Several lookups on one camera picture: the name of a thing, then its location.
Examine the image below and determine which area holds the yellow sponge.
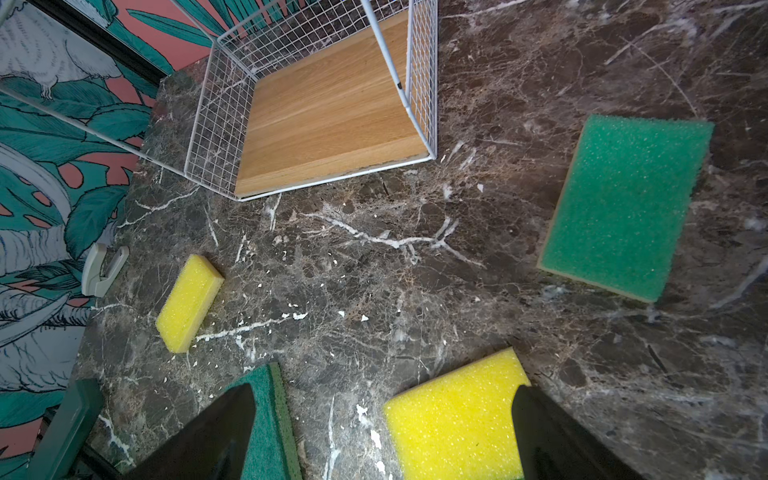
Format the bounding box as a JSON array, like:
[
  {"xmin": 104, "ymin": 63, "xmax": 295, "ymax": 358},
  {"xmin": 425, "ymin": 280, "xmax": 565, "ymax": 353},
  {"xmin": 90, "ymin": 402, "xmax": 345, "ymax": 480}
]
[
  {"xmin": 155, "ymin": 255, "xmax": 224, "ymax": 354},
  {"xmin": 383, "ymin": 348, "xmax": 530, "ymax": 479}
]

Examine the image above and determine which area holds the green sponge back right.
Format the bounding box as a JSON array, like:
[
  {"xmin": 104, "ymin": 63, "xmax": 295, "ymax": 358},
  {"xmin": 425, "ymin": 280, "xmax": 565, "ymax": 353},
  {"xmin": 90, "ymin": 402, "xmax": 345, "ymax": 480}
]
[{"xmin": 538, "ymin": 115, "xmax": 714, "ymax": 303}]

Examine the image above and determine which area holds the green sponge front middle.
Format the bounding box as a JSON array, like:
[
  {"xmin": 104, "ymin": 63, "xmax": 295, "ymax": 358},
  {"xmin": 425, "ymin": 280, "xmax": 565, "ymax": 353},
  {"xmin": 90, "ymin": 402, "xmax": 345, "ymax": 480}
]
[{"xmin": 228, "ymin": 362, "xmax": 302, "ymax": 480}]

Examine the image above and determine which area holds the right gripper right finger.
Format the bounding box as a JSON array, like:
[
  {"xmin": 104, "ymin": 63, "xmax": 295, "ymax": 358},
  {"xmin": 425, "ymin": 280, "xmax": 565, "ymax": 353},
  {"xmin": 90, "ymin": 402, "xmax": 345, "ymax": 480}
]
[{"xmin": 511, "ymin": 385, "xmax": 642, "ymax": 480}]

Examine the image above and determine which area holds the green sponge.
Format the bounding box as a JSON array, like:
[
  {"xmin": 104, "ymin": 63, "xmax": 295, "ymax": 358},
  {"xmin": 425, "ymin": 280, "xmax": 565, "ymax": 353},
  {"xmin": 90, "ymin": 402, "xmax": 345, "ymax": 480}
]
[
  {"xmin": 538, "ymin": 115, "xmax": 714, "ymax": 303},
  {"xmin": 228, "ymin": 362, "xmax": 302, "ymax": 480}
]

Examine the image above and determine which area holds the grey block by wall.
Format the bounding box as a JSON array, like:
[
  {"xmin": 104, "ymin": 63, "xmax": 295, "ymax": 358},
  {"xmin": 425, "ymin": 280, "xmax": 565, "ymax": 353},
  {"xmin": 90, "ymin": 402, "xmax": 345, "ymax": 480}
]
[{"xmin": 81, "ymin": 242, "xmax": 130, "ymax": 298}]

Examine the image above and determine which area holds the yellow sponge left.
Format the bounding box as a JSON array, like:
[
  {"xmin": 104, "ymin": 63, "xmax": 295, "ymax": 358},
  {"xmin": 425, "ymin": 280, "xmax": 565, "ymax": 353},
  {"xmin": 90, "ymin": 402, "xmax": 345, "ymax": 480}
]
[{"xmin": 155, "ymin": 255, "xmax": 224, "ymax": 354}]

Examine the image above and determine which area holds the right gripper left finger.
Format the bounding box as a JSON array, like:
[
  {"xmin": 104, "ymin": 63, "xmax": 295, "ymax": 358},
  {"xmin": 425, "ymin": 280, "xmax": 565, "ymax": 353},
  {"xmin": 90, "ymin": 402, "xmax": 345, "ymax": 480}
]
[{"xmin": 123, "ymin": 384, "xmax": 256, "ymax": 479}]

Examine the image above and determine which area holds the yellow sponge right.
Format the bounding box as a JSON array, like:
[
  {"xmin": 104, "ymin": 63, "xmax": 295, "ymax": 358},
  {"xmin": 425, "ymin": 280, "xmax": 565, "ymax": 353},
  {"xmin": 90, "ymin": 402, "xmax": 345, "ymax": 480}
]
[{"xmin": 383, "ymin": 348, "xmax": 530, "ymax": 479}]

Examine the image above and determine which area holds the white wire three-tier shelf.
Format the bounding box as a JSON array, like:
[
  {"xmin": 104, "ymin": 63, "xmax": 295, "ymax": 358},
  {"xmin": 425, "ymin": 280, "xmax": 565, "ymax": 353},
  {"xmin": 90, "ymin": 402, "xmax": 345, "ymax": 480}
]
[{"xmin": 1, "ymin": 1, "xmax": 438, "ymax": 202}]

